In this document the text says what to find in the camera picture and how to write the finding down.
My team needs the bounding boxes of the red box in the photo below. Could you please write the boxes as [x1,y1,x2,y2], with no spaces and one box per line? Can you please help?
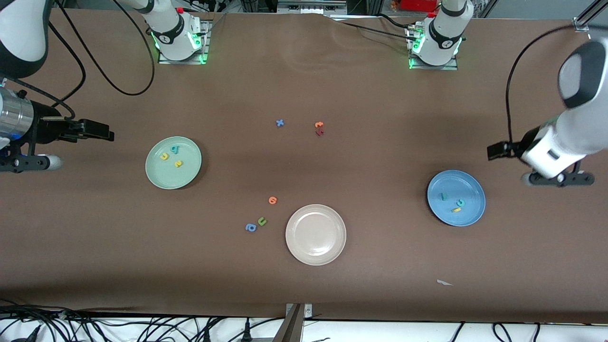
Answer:
[398,0,440,13]

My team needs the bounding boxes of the aluminium frame rail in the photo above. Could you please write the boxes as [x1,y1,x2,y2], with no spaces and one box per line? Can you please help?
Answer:
[572,0,608,33]

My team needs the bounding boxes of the looped black floor cable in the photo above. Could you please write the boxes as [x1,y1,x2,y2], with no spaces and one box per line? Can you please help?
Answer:
[492,322,514,342]

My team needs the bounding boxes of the black floor cable bundle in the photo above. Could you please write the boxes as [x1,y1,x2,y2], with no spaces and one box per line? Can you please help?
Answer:
[0,298,285,342]

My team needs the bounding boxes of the thin black table cable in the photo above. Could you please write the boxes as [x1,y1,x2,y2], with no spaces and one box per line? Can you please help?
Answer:
[328,13,419,42]

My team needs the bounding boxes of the silver metal fixture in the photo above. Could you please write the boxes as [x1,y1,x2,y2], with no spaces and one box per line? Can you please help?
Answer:
[277,0,348,16]

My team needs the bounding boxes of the metal table edge bracket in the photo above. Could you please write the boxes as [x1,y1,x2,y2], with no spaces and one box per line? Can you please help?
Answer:
[273,303,314,342]

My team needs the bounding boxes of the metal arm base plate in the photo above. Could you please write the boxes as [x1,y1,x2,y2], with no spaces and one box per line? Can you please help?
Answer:
[408,25,459,71]
[158,20,210,65]

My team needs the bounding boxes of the green plate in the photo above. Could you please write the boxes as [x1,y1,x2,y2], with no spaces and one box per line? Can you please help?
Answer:
[145,136,202,190]

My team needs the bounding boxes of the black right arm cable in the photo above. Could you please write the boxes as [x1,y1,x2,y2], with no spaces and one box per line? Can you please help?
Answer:
[0,0,156,120]

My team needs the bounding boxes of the blue plate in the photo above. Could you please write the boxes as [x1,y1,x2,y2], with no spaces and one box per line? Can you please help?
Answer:
[427,170,486,227]

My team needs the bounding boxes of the beige plate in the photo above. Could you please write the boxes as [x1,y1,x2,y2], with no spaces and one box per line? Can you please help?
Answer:
[285,204,347,266]

